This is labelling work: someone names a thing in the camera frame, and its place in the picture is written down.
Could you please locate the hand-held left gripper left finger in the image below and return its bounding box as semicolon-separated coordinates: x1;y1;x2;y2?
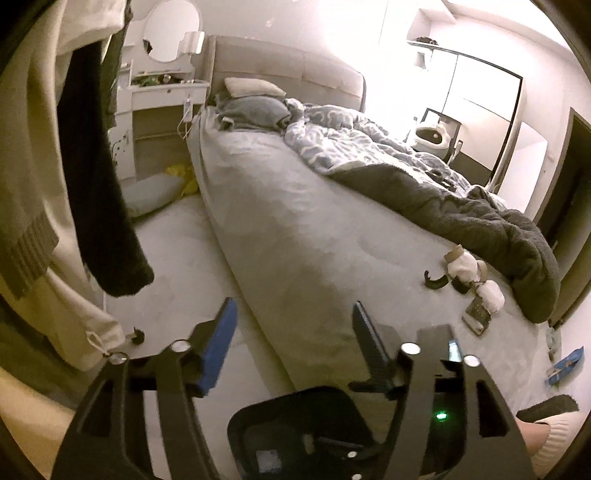
51;298;241;480

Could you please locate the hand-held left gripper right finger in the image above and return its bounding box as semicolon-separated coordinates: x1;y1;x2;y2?
351;301;539;480

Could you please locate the white tissue wad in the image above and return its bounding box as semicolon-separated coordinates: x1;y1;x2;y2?
475;281;506;312
450;255;481;284

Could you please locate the black trash bin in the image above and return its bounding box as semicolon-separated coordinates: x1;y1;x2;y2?
227;387;386;480

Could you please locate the person's right forearm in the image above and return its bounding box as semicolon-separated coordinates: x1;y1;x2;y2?
515;411;578;480

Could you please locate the dark flat packet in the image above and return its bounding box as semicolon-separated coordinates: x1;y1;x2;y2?
462;298;492;335

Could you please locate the blue snack packet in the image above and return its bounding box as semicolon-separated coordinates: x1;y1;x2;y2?
545;348;583;386

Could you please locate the dark fuzzy cloth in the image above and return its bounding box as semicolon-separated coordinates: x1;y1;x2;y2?
516;394;579;423

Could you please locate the grey bed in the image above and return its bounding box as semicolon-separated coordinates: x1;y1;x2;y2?
187;36;561;402

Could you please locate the dark grey fleece blanket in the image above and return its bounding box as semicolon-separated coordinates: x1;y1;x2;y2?
328;164;561;324

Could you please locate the grey cushioned stool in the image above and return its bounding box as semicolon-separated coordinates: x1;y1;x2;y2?
122;174;185;217

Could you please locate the yellow plastic bag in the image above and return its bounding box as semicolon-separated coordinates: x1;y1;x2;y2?
166;164;199;195

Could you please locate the dark green hanging garment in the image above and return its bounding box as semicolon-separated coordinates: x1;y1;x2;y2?
0;295;93;384

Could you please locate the white panel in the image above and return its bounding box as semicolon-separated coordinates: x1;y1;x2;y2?
496;122;550;217

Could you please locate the yellow cloth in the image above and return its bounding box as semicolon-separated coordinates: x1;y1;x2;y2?
0;364;77;462

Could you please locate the black hanging garment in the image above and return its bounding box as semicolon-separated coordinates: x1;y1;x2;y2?
55;18;155;298

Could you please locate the white round appliance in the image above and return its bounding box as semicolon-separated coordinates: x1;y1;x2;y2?
413;117;451;153

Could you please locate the dark door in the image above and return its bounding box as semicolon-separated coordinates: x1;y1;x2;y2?
538;107;591;324

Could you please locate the blue patterned duvet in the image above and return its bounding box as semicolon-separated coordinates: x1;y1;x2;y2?
283;98;472;185

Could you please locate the grey pillow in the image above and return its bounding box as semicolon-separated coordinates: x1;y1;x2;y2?
217;95;291;130

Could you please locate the white dressing table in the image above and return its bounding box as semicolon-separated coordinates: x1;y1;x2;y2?
108;0;211;181

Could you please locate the cream pillow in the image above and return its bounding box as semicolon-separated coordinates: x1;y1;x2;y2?
225;77;287;99

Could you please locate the olive knit sweater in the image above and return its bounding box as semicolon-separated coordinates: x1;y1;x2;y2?
0;9;81;301

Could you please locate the green knit garment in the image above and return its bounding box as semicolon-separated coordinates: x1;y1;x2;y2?
99;0;127;134

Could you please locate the oval mirror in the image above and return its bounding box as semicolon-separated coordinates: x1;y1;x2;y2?
142;0;204;63

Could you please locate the beige drawstring coat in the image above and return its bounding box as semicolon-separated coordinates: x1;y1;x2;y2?
41;0;127;372

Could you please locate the white charger with cable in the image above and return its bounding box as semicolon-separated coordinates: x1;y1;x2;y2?
178;95;195;139

